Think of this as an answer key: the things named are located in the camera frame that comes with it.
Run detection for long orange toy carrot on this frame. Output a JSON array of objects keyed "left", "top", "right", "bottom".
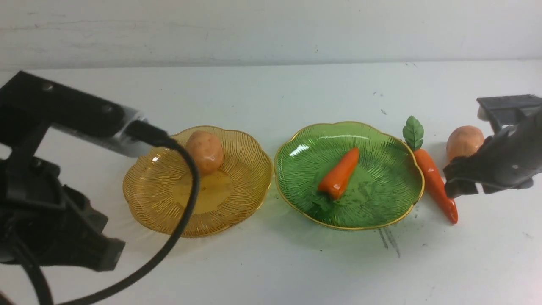
[{"left": 402, "top": 116, "right": 459, "bottom": 224}]

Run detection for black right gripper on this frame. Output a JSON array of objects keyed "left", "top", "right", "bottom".
[{"left": 443, "top": 109, "right": 541, "bottom": 199}]

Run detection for green ribbed glass plate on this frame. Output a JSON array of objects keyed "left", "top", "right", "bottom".
[{"left": 274, "top": 121, "right": 425, "bottom": 230}]

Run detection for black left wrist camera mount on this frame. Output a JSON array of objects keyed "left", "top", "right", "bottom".
[{"left": 0, "top": 71, "right": 150, "bottom": 210}]

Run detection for brown toy potato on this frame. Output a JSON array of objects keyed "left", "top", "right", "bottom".
[
  {"left": 446, "top": 125, "right": 485, "bottom": 164},
  {"left": 185, "top": 131, "right": 224, "bottom": 176}
]

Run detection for short orange toy carrot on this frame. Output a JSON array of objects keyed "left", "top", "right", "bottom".
[{"left": 317, "top": 147, "right": 359, "bottom": 201}]

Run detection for black cable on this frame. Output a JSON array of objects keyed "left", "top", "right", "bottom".
[{"left": 55, "top": 121, "right": 201, "bottom": 305}]

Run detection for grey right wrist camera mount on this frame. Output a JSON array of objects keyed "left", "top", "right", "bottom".
[{"left": 476, "top": 94, "right": 542, "bottom": 134}]

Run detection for amber ribbed glass plate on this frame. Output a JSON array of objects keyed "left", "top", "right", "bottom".
[{"left": 123, "top": 126, "right": 273, "bottom": 238}]

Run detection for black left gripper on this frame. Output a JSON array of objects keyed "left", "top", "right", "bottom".
[{"left": 1, "top": 158, "right": 125, "bottom": 272}]

